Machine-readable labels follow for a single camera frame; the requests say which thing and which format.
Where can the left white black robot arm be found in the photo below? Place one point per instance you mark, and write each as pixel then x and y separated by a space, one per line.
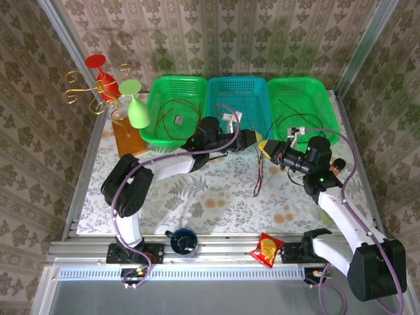
pixel 170 165

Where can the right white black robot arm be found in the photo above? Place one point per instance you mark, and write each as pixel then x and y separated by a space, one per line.
pixel 341 216

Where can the small black orange object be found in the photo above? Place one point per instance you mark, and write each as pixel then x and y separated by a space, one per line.
pixel 339 163

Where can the small printed label sticker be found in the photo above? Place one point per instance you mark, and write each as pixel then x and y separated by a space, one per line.
pixel 178 120

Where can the blue plastic basket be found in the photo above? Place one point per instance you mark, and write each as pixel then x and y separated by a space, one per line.
pixel 239 92

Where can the green plastic basket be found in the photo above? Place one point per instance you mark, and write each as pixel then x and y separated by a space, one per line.
pixel 174 87
pixel 295 88

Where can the floral tablecloth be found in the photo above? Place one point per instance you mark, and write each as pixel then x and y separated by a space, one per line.
pixel 210 210

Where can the green plastic goblet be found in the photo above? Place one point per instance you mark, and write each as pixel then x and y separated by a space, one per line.
pixel 138 113

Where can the brown wooden rack base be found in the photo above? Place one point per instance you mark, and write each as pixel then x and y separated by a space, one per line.
pixel 126 144

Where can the red snack packet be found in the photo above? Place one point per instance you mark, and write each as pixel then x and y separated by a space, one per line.
pixel 267 251

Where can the dark blue mug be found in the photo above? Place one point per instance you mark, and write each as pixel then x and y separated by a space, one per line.
pixel 183 243

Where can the black power connector block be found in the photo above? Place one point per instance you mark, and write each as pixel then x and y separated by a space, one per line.
pixel 131 274
pixel 311 274

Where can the red plastic goblet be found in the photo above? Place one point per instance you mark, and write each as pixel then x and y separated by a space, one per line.
pixel 106 82

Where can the aluminium table side rail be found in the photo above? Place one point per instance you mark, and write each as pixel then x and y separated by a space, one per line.
pixel 90 154
pixel 351 131

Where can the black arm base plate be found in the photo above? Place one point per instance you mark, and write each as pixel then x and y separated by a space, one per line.
pixel 290 252
pixel 154 252

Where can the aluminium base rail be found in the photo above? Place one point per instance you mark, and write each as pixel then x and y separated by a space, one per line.
pixel 229 246

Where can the aluminium frame post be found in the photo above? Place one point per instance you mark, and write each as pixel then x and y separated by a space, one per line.
pixel 371 33
pixel 64 29

